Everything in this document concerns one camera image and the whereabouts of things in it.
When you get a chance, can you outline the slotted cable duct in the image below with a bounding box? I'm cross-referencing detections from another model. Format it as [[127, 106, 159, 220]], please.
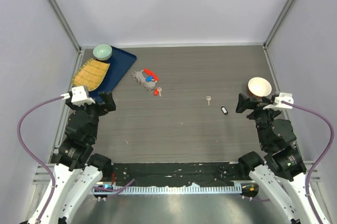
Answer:
[[44, 185, 243, 195]]

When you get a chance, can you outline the left aluminium frame post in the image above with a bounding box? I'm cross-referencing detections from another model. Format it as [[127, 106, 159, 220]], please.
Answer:
[[30, 0, 85, 54]]

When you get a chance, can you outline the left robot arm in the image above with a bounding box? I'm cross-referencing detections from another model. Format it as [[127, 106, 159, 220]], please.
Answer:
[[17, 86, 116, 223]]

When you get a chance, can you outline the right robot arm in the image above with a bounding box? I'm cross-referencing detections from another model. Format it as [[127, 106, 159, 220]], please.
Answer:
[[236, 93, 334, 223]]

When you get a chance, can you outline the red capped key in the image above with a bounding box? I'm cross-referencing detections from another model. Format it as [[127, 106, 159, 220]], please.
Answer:
[[153, 87, 162, 97]]

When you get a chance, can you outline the grey keyring holder red handle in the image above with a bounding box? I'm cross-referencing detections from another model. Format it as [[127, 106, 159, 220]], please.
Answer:
[[131, 68, 159, 91]]

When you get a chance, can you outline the black key fob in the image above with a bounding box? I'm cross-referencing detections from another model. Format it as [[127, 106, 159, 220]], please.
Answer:
[[221, 106, 229, 115]]

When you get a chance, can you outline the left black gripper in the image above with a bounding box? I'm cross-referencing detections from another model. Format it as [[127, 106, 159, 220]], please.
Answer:
[[67, 90, 115, 141]]

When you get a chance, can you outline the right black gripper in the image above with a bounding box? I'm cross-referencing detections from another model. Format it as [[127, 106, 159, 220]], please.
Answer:
[[235, 93, 281, 148]]

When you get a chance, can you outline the aluminium frame post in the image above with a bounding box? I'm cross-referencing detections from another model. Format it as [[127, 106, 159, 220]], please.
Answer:
[[263, 0, 296, 49], [30, 0, 85, 54]]

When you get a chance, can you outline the silver key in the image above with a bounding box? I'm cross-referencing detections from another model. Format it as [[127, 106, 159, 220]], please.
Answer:
[[206, 96, 212, 105]]

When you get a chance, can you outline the white brown bowl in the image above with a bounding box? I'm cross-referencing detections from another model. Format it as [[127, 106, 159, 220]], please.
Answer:
[[247, 77, 272, 97]]

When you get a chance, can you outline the green ceramic bowl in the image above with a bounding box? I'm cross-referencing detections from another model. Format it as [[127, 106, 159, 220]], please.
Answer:
[[93, 44, 112, 61]]

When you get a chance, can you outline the right aluminium frame post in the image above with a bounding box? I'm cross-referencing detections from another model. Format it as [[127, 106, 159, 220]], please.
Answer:
[[263, 0, 296, 49]]

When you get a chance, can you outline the yellow woven mat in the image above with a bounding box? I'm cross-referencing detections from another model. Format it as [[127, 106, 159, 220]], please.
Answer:
[[72, 58, 110, 91]]

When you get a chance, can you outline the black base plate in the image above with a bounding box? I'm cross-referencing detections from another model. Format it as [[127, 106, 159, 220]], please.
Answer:
[[81, 161, 271, 187]]

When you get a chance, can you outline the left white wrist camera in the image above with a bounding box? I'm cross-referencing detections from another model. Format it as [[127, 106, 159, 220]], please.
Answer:
[[61, 86, 95, 106]]

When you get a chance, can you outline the blue tray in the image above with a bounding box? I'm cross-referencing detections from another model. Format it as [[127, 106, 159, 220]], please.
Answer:
[[83, 46, 137, 103]]

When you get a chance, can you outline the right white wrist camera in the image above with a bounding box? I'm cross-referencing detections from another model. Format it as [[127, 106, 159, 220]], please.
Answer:
[[263, 92, 294, 110]]

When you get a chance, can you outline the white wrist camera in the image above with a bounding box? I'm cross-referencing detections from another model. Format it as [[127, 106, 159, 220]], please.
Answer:
[[61, 86, 95, 106], [263, 92, 294, 110]]

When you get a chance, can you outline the blue key tag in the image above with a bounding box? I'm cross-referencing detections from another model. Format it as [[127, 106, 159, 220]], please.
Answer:
[[146, 76, 154, 82]]

